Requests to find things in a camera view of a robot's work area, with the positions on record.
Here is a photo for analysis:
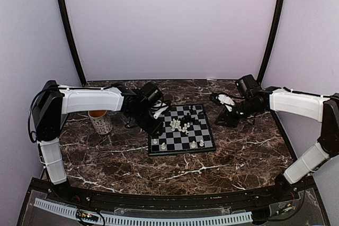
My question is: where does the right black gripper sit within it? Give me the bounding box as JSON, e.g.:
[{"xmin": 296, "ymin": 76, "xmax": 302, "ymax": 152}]
[{"xmin": 215, "ymin": 96, "xmax": 261, "ymax": 128}]

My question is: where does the black grey chessboard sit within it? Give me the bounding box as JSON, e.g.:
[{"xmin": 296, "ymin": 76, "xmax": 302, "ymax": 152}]
[{"xmin": 148, "ymin": 104, "xmax": 216, "ymax": 157}]

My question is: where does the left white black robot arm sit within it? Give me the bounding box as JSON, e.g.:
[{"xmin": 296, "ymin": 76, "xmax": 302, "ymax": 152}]
[{"xmin": 27, "ymin": 80, "xmax": 170, "ymax": 203}]

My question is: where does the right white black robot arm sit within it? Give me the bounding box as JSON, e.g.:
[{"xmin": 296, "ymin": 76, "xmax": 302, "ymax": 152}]
[{"xmin": 210, "ymin": 85, "xmax": 338, "ymax": 202}]

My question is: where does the white patterned mug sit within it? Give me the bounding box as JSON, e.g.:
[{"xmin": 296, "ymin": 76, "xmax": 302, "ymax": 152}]
[{"xmin": 88, "ymin": 110, "xmax": 113, "ymax": 135}]

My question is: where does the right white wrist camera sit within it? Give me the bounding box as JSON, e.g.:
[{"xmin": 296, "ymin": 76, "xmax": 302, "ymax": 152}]
[{"xmin": 209, "ymin": 93, "xmax": 235, "ymax": 112}]

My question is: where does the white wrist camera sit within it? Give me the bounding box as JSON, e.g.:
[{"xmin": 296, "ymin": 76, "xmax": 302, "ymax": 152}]
[
  {"xmin": 150, "ymin": 102, "xmax": 169, "ymax": 119},
  {"xmin": 209, "ymin": 93, "xmax": 235, "ymax": 112}
]

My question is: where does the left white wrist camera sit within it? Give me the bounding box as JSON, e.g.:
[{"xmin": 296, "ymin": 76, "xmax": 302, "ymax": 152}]
[{"xmin": 150, "ymin": 102, "xmax": 169, "ymax": 119}]

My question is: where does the white slotted cable duct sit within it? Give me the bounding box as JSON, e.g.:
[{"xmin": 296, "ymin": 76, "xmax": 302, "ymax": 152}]
[{"xmin": 33, "ymin": 198, "xmax": 253, "ymax": 225}]

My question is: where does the black front rail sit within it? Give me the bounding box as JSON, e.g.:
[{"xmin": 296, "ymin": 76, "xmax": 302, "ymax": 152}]
[{"xmin": 26, "ymin": 178, "xmax": 316, "ymax": 211}]

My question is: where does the right black frame post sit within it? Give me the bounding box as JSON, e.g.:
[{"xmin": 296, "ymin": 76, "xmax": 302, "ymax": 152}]
[{"xmin": 257, "ymin": 0, "xmax": 284, "ymax": 84}]

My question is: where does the black frame post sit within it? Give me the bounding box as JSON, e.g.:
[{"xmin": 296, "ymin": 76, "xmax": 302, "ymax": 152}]
[
  {"xmin": 257, "ymin": 0, "xmax": 284, "ymax": 84},
  {"xmin": 57, "ymin": 0, "xmax": 87, "ymax": 86}
]

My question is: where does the left black frame post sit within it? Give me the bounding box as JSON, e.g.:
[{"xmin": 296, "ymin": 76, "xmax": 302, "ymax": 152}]
[{"xmin": 57, "ymin": 0, "xmax": 87, "ymax": 86}]

